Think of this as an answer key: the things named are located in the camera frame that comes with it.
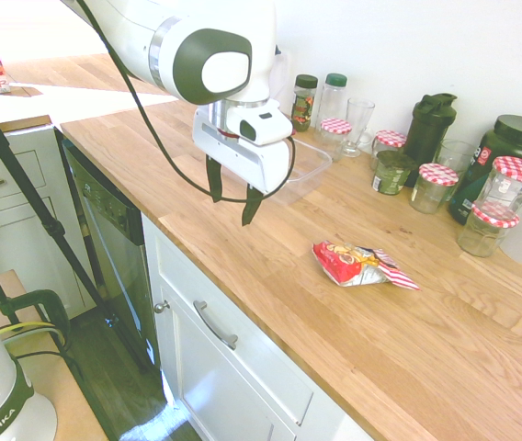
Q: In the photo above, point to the green-labelled glass jar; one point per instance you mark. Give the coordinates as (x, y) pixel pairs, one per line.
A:
(392, 174)

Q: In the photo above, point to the spice jar dark lid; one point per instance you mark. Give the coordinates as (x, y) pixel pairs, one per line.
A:
(304, 103)

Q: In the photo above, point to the silver cabinet knob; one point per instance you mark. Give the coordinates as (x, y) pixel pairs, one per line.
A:
(162, 306)

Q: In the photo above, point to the white cabinet drawer front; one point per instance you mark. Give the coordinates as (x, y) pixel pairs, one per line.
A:
(242, 358)

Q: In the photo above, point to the white side cabinet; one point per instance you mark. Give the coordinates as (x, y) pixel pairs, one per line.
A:
(31, 193)

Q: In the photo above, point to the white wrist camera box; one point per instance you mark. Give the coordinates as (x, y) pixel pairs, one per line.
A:
(263, 126)

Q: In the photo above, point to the glass jar red checkered lid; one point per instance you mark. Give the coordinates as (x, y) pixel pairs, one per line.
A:
(334, 133)
(488, 232)
(435, 188)
(389, 140)
(514, 181)

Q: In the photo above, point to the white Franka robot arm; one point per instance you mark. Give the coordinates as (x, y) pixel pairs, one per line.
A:
(224, 27)

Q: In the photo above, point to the clear glass tumbler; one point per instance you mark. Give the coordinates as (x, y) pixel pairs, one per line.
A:
(459, 154)

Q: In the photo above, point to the red chip bag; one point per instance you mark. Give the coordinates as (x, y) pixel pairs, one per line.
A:
(357, 266)

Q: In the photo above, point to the green clamp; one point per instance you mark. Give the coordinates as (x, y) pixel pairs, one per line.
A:
(45, 308)

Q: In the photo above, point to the clear plastic container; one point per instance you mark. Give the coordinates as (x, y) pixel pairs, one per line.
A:
(314, 161)

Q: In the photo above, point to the clear bottle green lid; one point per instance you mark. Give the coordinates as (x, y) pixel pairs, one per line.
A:
(332, 98)

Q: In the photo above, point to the tall clear drinking glass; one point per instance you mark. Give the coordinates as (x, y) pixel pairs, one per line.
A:
(358, 126)

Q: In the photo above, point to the black camera tripod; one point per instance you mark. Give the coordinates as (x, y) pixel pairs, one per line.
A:
(17, 174)

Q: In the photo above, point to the black shaker bottle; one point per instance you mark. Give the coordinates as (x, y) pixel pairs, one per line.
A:
(428, 128)

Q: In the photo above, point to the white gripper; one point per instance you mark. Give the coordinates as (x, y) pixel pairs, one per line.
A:
(233, 158)

